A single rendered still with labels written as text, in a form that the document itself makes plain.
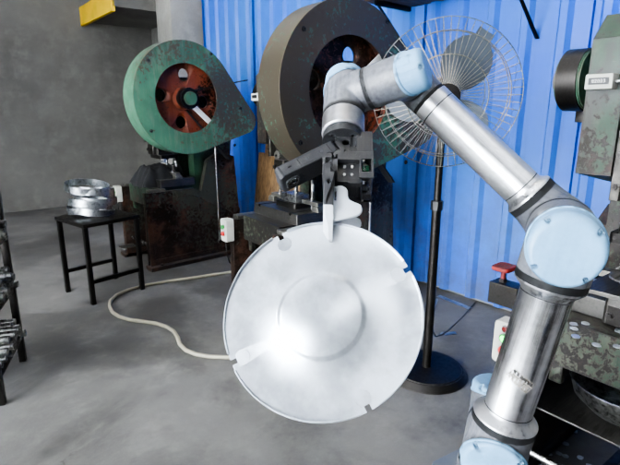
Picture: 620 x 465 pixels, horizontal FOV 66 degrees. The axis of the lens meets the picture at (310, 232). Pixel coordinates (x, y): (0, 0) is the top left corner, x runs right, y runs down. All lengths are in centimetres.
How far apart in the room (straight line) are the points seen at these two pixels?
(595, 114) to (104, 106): 646
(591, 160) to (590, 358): 56
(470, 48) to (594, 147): 69
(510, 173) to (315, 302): 46
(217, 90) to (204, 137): 38
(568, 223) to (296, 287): 42
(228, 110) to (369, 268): 337
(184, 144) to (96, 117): 357
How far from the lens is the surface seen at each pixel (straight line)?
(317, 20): 229
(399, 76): 86
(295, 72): 220
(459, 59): 206
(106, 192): 344
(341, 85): 89
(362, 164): 79
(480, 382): 113
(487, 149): 97
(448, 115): 97
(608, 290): 150
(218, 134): 396
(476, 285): 340
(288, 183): 80
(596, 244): 83
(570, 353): 163
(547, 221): 84
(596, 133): 161
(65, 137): 719
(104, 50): 738
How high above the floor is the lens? 124
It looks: 14 degrees down
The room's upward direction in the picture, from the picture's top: straight up
